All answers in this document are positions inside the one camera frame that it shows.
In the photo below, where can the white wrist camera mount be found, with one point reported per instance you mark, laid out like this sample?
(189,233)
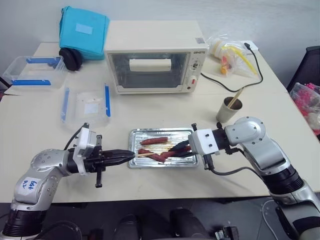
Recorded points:
(203,141)
(83,142)

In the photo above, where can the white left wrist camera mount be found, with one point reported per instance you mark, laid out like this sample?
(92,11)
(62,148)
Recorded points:
(83,142)

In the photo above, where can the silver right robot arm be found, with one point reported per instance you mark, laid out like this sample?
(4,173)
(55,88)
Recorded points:
(265,155)

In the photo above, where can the red sausage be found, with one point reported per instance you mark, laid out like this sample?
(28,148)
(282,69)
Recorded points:
(144,151)
(153,141)
(172,153)
(157,158)

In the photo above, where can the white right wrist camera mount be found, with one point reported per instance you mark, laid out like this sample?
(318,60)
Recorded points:
(203,141)

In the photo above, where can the white power strip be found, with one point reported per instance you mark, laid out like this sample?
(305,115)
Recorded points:
(252,46)

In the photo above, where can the clear box with blue clips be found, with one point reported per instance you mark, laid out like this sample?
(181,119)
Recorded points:
(87,107)
(32,72)

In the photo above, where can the plastic bag of pink items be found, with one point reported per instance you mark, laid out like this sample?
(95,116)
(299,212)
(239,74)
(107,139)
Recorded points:
(306,102)

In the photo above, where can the turquoise fabric bag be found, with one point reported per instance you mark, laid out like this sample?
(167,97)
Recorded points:
(82,32)

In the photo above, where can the cream toaster oven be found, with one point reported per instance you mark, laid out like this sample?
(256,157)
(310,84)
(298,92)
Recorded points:
(150,37)

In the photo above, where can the silver ribbed metal tray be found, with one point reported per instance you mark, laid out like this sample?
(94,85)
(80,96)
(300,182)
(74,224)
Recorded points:
(150,163)

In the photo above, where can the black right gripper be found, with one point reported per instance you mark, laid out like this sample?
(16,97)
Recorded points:
(207,162)

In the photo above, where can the beige paper cup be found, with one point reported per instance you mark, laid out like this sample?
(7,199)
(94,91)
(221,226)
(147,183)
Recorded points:
(226,113)

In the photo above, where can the wooden skewer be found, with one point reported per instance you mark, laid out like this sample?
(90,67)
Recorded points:
(236,98)
(143,155)

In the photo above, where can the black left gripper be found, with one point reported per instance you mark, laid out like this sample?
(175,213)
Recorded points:
(96,162)

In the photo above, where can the clear plastic bag of items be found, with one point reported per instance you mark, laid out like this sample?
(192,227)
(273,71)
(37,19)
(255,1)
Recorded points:
(232,58)

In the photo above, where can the black mesh chair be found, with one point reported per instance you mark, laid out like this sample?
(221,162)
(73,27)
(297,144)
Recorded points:
(307,67)

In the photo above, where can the dark rounded shape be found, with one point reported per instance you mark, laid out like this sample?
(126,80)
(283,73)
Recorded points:
(128,227)

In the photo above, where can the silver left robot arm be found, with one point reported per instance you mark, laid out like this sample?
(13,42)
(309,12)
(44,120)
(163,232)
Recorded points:
(41,175)

